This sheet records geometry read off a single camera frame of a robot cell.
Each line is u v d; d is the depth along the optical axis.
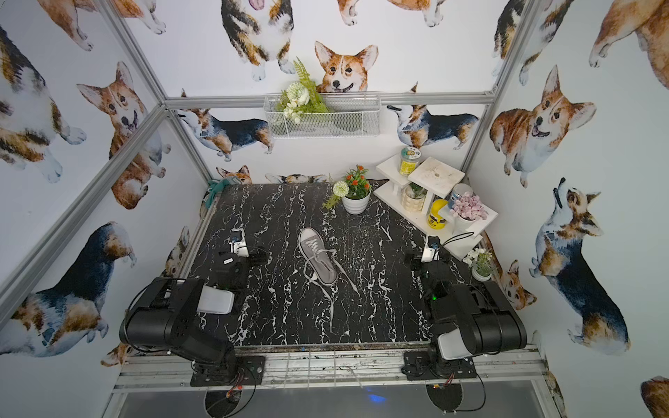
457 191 0.86
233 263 0.71
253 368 0.74
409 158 0.98
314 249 0.95
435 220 0.99
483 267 0.88
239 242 0.78
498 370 0.74
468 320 0.45
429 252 0.77
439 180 0.92
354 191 1.03
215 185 1.20
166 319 0.45
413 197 1.08
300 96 0.78
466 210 0.79
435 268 0.67
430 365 0.68
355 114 0.92
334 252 0.98
